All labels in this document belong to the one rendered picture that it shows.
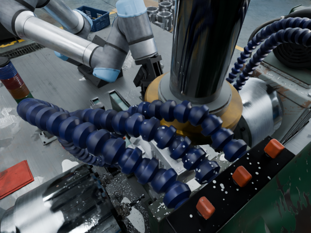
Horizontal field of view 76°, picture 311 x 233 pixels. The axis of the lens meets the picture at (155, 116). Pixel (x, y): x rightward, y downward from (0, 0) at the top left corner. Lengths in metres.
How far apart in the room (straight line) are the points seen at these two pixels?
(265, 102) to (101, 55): 0.53
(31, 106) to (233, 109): 0.30
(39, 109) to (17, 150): 0.91
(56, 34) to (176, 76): 0.50
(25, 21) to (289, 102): 0.90
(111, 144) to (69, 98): 1.10
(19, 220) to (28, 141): 0.66
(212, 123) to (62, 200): 0.38
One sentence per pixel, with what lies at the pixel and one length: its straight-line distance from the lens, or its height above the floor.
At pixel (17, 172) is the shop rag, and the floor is 0.81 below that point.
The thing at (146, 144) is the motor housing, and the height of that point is 1.08.
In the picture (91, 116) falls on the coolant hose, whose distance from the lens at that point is 0.20.
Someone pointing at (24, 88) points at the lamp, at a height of 1.10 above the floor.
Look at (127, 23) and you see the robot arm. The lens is 0.57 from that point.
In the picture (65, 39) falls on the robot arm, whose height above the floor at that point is 1.28.
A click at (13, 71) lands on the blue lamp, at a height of 1.18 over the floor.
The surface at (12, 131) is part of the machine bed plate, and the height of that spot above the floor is 0.80.
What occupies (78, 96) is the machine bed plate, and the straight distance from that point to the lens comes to 1.24.
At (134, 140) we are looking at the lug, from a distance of 0.61.
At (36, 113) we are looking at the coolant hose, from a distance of 0.21.
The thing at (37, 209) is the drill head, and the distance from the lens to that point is 0.50.
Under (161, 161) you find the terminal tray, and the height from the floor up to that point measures 1.11.
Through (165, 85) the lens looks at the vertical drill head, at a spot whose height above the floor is 1.36.
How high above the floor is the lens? 1.58
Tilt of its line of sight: 48 degrees down
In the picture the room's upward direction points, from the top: straight up
